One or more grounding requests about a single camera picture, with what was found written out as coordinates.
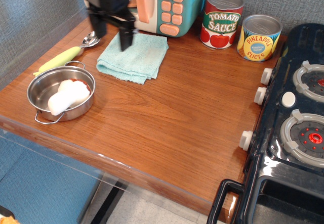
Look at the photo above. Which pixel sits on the toy microwave teal and cream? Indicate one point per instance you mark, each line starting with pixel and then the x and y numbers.
pixel 165 17

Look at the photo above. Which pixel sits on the white stove knob lower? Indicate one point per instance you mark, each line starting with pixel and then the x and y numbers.
pixel 245 140

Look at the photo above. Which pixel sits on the tomato sauce can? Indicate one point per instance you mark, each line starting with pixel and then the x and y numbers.
pixel 220 22

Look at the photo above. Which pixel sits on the light blue cloth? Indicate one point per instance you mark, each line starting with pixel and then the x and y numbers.
pixel 138 63

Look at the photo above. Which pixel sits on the white stove knob middle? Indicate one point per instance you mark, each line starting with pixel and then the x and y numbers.
pixel 260 95

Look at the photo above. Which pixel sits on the orange object at corner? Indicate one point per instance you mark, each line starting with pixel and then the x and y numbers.
pixel 7 216

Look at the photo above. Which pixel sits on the dark blue toy stove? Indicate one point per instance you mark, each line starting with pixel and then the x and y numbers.
pixel 284 168

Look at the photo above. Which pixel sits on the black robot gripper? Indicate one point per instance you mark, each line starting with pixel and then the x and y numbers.
pixel 115 12

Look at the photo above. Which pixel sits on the black oven door handle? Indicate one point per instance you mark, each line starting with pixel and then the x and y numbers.
pixel 224 188

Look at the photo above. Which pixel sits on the white round stove button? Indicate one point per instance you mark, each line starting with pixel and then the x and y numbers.
pixel 288 99

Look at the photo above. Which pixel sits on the pineapple slices can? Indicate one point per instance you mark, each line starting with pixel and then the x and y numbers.
pixel 258 37

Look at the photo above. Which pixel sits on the spoon with yellow-green handle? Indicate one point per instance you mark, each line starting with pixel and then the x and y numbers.
pixel 61 59

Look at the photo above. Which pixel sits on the white stove knob upper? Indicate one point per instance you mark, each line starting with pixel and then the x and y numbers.
pixel 266 76

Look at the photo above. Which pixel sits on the white and brown toy mushroom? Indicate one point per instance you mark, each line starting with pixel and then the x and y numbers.
pixel 70 93

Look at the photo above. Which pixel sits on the small steel pan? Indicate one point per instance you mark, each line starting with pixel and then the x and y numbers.
pixel 47 83

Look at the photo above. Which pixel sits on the white stove knob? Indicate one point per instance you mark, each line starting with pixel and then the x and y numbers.
pixel 266 76
pixel 260 95
pixel 245 140

